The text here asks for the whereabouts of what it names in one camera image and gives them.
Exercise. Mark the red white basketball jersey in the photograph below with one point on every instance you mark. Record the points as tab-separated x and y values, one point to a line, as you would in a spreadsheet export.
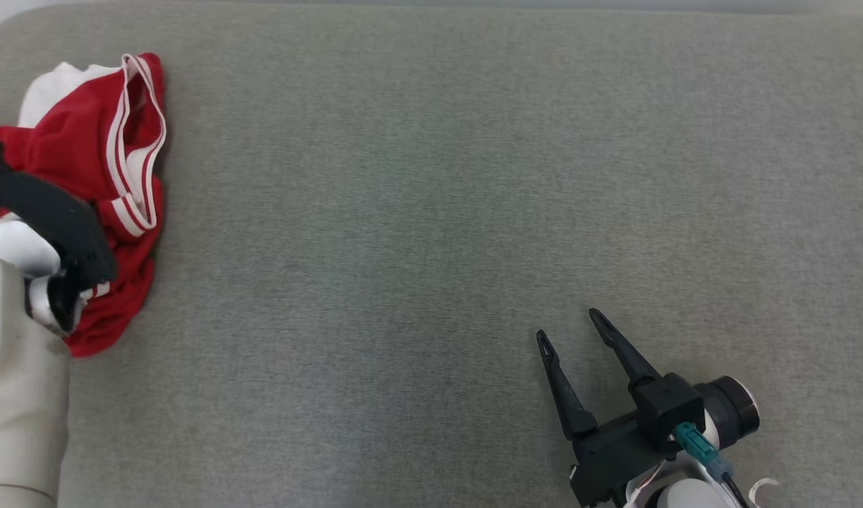
64	134

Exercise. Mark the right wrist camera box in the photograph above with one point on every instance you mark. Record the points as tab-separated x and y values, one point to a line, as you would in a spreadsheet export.
671	409

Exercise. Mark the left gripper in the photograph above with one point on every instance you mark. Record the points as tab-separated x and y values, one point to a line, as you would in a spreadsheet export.
64	219

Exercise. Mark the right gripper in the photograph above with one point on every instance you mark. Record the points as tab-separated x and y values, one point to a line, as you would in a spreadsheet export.
611	458

